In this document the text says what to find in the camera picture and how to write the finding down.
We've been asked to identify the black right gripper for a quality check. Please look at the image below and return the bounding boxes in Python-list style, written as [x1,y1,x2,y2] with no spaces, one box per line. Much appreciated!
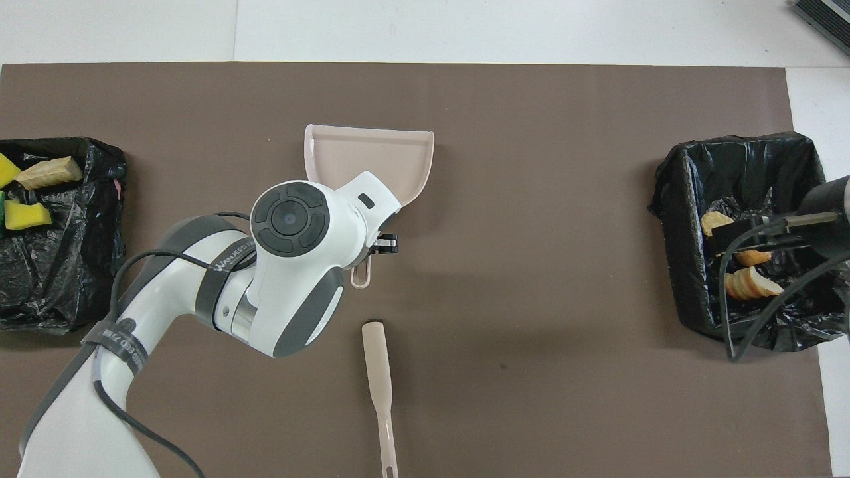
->
[712,175,850,261]

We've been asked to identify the bin with black bag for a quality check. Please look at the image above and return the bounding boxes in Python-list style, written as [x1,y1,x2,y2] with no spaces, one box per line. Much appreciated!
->
[0,137,128,335]
[647,131,850,353]

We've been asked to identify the dark grey ribbed panel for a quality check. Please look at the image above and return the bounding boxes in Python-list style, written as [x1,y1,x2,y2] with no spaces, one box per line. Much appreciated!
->
[792,0,850,57]

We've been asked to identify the beige plastic dustpan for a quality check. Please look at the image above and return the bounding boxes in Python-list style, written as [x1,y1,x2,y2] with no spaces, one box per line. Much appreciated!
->
[304,123,436,289]

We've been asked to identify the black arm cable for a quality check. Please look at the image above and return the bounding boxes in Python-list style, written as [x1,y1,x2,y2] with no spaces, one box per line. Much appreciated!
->
[717,210,850,363]
[92,211,268,478]

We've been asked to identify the chunky yellow sponge piece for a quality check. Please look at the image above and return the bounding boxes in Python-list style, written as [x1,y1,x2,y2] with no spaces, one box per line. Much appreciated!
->
[3,200,53,232]

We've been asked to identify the pale bread piece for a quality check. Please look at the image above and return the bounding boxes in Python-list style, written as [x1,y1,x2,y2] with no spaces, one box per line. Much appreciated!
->
[723,266,785,301]
[701,211,735,238]

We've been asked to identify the beige brush black bristles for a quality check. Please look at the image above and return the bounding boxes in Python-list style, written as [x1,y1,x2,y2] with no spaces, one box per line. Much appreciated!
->
[361,321,400,478]

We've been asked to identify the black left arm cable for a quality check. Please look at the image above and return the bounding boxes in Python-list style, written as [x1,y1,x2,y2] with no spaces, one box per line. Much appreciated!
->
[92,211,268,478]

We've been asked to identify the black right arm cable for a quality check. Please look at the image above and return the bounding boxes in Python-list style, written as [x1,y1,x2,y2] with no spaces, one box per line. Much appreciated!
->
[717,210,850,363]

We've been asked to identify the brown table mat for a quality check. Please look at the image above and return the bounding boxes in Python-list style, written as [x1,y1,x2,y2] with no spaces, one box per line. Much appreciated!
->
[0,62,834,478]

